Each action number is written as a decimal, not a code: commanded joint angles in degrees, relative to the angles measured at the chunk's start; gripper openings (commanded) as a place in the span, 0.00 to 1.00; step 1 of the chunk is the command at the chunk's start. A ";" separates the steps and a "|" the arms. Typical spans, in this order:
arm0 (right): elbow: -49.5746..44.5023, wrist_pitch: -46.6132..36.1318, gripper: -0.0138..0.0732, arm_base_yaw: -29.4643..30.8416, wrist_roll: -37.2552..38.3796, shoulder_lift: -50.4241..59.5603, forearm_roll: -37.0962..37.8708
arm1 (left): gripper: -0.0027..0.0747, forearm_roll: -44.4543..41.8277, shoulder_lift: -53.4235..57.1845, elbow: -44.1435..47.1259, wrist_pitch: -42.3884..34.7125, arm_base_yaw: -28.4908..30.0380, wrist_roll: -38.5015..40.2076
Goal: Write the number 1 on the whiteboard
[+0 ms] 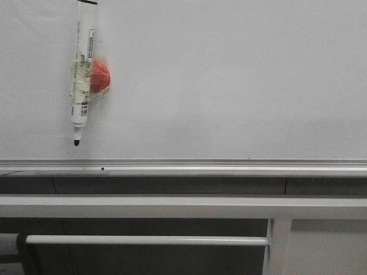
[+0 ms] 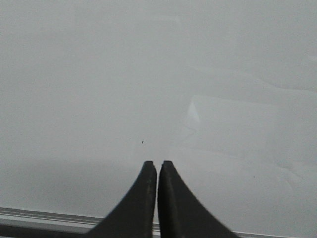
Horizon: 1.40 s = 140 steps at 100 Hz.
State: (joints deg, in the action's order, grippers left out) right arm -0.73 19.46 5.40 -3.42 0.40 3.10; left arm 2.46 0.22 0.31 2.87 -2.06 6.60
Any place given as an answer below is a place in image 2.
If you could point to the white whiteboard with aluminium frame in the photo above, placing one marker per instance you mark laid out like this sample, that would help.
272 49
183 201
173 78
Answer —
225 89

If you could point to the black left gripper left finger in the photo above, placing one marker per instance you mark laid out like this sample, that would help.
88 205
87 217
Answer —
133 215

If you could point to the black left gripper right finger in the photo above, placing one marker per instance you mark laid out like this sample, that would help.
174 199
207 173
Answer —
180 213

